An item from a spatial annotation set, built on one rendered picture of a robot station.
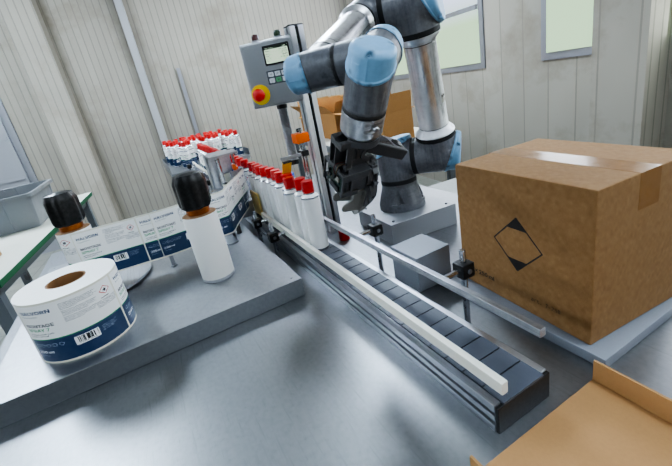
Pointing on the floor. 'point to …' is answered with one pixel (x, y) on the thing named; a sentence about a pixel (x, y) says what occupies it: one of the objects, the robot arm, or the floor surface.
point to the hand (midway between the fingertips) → (357, 207)
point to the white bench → (29, 239)
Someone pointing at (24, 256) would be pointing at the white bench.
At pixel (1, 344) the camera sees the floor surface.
